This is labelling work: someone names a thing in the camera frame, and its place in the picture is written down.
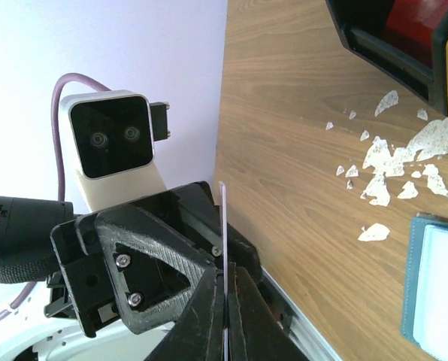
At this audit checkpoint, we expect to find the white credit card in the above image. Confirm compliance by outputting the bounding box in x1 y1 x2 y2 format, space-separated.
218 181 230 361

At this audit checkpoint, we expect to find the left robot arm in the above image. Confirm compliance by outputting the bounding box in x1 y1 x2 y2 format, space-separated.
0 183 264 360

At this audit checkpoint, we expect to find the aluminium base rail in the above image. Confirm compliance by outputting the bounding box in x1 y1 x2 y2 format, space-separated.
262 268 342 361

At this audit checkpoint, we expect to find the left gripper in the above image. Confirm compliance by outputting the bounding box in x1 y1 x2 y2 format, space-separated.
50 182 262 337

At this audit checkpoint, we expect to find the black bin with red cards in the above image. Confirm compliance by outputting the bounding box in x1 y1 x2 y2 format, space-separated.
326 0 448 115

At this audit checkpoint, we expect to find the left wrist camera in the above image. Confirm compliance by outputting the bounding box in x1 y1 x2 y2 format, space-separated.
59 90 170 212

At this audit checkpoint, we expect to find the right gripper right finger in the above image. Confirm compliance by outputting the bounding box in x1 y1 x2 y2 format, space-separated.
228 263 303 361

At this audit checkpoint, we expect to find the blue leather card holder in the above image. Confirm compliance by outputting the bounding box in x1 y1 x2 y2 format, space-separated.
401 214 448 360

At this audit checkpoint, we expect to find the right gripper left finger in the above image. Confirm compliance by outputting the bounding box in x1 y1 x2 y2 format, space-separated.
147 268 224 361

